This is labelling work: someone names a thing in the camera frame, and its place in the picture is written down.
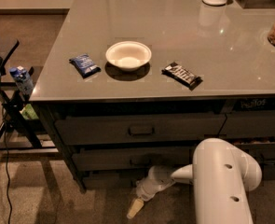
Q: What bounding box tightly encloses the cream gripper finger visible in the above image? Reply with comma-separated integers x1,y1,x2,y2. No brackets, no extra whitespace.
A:
127,198,144,219

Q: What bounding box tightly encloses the drawer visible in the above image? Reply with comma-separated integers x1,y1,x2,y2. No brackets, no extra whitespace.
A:
219,111,275,139
83,169,147,189
235,142,275,165
55,113,226,146
72,147,190,171
262,165,275,180

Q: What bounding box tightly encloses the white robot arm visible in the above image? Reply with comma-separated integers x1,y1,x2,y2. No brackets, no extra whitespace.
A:
127,138,262,224

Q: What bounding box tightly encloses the black candy bar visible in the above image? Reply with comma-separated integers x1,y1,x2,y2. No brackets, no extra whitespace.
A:
161,62,202,90

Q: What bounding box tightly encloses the green packet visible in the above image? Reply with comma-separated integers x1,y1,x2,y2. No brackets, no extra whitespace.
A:
21,104,38,120

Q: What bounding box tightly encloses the white bowl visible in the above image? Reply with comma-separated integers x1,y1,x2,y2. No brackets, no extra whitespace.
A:
105,41,152,72

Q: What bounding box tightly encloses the blue snack packet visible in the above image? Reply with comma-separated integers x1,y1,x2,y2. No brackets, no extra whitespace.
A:
69,54,101,78

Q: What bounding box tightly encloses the black metal stand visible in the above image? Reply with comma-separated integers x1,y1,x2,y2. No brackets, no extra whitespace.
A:
0,37,54,150

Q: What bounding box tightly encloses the black cable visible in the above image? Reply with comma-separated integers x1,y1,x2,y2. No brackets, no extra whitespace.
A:
0,75,15,224

